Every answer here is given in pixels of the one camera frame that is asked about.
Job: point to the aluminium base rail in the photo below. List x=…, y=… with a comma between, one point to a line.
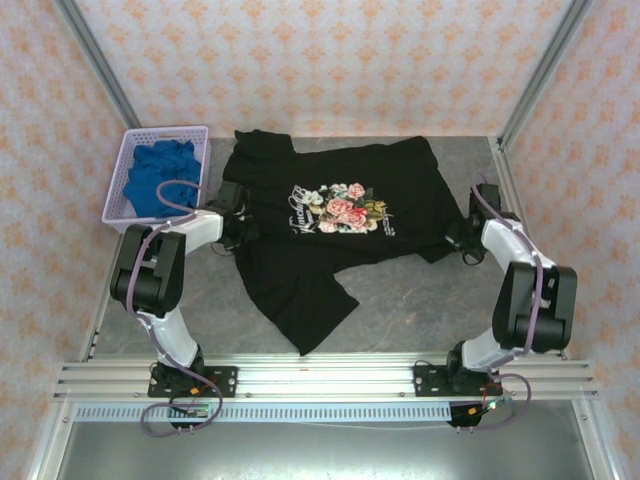
x=325, y=375

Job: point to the aluminium table side rail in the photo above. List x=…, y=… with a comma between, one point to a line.
x=102, y=305
x=507, y=165

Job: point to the black t-shirt with floral print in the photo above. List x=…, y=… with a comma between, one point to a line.
x=300, y=270

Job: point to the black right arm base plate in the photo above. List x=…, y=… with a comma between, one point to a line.
x=427, y=380

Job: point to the blue crumpled cloth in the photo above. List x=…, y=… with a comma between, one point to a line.
x=150, y=170

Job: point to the aluminium frame post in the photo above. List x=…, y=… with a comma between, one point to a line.
x=542, y=70
x=100, y=65

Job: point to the lavender plastic basket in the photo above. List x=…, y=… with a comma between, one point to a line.
x=114, y=200

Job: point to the small green circuit board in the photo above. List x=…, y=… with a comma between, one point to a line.
x=192, y=411
x=492, y=405

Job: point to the steel sheet lower panel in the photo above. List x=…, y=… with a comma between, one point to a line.
x=325, y=452

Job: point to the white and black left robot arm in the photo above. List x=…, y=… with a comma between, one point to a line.
x=165, y=280

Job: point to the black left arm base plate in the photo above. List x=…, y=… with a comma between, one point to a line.
x=225, y=380

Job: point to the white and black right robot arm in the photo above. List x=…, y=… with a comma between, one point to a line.
x=555, y=310

